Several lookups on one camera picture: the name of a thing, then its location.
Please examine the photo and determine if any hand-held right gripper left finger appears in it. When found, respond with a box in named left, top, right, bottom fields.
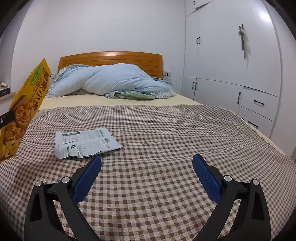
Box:
left=24, top=156, right=102, bottom=241

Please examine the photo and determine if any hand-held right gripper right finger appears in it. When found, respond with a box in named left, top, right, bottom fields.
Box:
left=192, top=153, right=271, bottom=241

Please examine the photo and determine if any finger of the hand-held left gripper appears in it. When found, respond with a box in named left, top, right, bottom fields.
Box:
left=0, top=111, right=15, bottom=129

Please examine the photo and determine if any yellow snack packet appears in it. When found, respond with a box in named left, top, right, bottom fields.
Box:
left=0, top=58, right=51, bottom=163

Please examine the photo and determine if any brown checkered blanket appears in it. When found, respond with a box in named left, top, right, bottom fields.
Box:
left=0, top=104, right=296, bottom=241

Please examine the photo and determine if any cream bed sheet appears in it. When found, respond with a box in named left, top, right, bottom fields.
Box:
left=37, top=94, right=204, bottom=112

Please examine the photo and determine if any light blue duvet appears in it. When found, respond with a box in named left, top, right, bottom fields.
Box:
left=46, top=63, right=177, bottom=100

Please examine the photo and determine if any white wardrobe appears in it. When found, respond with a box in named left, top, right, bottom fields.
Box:
left=181, top=0, right=284, bottom=142

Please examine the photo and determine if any green white hanging cloth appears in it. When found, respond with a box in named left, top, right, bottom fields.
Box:
left=238, top=24, right=251, bottom=69

